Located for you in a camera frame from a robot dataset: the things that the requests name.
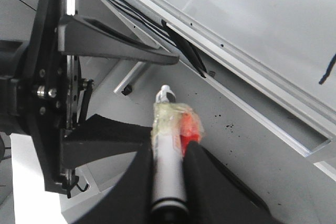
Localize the white whiteboard surface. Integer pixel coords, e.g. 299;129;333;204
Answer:
166;0;335;108

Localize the aluminium whiteboard tray rail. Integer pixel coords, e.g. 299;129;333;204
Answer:
78;0;336;180

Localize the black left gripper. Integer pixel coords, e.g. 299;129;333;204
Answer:
1;0;179;198

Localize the white round metal bar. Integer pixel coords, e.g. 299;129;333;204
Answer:
113;62;150;96

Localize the red round magnet taped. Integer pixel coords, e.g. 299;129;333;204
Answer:
180;112;205;156

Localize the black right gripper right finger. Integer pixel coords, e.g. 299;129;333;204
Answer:
183;141;279;223

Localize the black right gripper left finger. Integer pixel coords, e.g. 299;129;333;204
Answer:
75;144;153;223

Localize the white whiteboard marker black tip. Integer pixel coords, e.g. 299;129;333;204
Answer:
151;84;188;223

